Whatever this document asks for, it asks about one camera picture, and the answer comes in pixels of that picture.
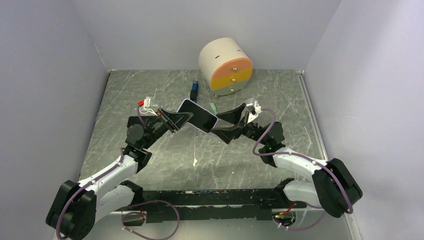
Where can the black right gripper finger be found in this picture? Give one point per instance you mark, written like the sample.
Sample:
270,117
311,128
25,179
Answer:
224,133
234,116

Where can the small green plastic tool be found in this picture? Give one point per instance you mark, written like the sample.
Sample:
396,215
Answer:
213,108

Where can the phone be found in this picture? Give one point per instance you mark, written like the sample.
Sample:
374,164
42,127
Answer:
135,120
202,119

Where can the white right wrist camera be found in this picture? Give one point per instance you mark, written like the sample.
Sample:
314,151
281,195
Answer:
253,108

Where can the round beige drawer cabinet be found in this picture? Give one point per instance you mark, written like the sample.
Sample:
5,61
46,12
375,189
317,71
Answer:
225,66

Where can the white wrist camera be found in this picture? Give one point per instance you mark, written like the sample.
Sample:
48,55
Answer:
253,108
147,106

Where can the black base bar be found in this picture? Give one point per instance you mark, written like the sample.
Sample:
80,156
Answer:
170,205

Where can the blue black stapler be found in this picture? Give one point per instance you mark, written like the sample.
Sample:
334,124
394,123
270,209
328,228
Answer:
194,91

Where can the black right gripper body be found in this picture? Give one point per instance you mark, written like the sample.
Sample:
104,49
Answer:
246,127

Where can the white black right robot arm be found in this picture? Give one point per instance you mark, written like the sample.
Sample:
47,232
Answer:
329,184

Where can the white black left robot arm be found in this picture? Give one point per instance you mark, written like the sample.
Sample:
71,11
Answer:
78,205

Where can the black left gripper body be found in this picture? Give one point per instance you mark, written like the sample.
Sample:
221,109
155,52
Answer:
164,123

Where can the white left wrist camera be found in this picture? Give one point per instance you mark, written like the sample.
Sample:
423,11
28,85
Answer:
147,106

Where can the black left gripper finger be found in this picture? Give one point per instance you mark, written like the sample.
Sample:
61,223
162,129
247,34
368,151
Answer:
181,120
174,121

